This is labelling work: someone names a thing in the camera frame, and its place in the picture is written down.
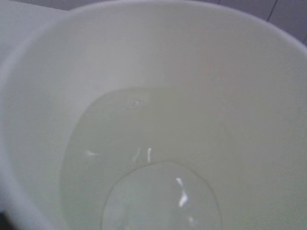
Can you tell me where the white paper cup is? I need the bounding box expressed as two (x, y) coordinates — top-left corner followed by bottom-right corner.
(0, 0), (307, 230)

